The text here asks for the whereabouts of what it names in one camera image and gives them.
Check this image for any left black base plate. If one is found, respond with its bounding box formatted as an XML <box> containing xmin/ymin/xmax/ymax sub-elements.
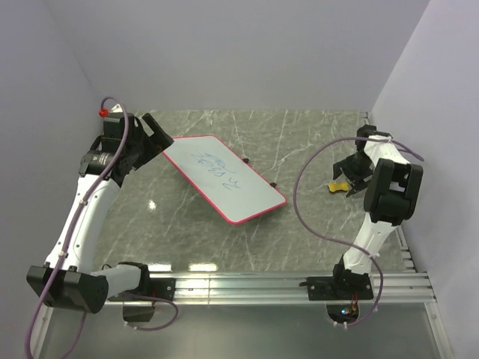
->
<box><xmin>109</xmin><ymin>277</ymin><xmax>177</xmax><ymax>301</ymax></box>

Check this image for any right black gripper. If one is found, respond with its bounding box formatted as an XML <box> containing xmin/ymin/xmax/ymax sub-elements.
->
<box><xmin>333</xmin><ymin>152</ymin><xmax>374</xmax><ymax>198</ymax></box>

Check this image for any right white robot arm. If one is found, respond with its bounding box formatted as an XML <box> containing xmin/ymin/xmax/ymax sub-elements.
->
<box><xmin>330</xmin><ymin>125</ymin><xmax>424</xmax><ymax>299</ymax></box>

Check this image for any yellow eraser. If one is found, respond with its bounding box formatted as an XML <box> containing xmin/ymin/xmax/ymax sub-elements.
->
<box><xmin>328</xmin><ymin>182</ymin><xmax>350</xmax><ymax>193</ymax></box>

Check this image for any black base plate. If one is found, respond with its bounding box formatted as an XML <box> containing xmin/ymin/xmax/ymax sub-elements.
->
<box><xmin>109</xmin><ymin>277</ymin><xmax>177</xmax><ymax>301</ymax></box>
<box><xmin>299</xmin><ymin>277</ymin><xmax>374</xmax><ymax>301</ymax></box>

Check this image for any aluminium mounting rail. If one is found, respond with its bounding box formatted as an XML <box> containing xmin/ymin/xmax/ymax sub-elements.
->
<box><xmin>43</xmin><ymin>271</ymin><xmax>438</xmax><ymax>306</ymax></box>

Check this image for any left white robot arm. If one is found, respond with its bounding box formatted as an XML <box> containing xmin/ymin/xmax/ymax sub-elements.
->
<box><xmin>26</xmin><ymin>112</ymin><xmax>174</xmax><ymax>313</ymax></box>

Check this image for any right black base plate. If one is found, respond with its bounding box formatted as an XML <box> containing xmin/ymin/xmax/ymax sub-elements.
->
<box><xmin>299</xmin><ymin>277</ymin><xmax>374</xmax><ymax>301</ymax></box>

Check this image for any red framed whiteboard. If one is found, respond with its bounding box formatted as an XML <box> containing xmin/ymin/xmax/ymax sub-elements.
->
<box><xmin>162</xmin><ymin>135</ymin><xmax>287</xmax><ymax>224</ymax></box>

